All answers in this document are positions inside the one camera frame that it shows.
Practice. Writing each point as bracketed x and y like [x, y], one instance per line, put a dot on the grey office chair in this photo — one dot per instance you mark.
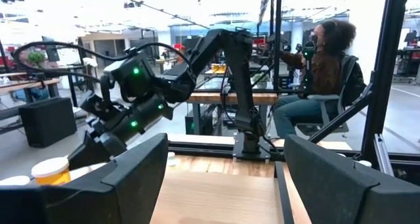
[328, 97]

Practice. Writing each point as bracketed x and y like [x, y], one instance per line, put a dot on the person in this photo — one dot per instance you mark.
[328, 69]

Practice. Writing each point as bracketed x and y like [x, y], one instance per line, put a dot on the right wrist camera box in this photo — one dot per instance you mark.
[98, 106]

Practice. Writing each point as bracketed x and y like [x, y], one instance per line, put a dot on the silver metal bracket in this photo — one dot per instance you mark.
[383, 155]

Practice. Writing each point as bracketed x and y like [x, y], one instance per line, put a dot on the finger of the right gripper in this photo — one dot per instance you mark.
[87, 155]

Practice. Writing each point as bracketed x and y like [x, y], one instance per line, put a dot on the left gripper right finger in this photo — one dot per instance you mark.
[344, 197]

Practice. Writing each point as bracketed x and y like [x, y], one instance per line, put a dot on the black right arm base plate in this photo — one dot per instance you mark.
[251, 153]

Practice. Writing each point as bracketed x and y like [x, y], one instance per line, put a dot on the green potted plant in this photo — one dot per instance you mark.
[36, 57]

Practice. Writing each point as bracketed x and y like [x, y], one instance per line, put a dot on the small yellow-green medicine bottle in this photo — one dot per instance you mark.
[171, 160]

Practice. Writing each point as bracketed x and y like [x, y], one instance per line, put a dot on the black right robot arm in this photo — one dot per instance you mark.
[236, 86]

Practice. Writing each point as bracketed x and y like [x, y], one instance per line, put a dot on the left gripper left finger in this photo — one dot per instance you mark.
[98, 201]

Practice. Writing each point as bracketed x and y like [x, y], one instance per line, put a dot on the black box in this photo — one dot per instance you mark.
[47, 122]

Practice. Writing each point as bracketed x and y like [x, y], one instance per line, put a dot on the wooden workbench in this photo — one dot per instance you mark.
[29, 84]
[229, 98]

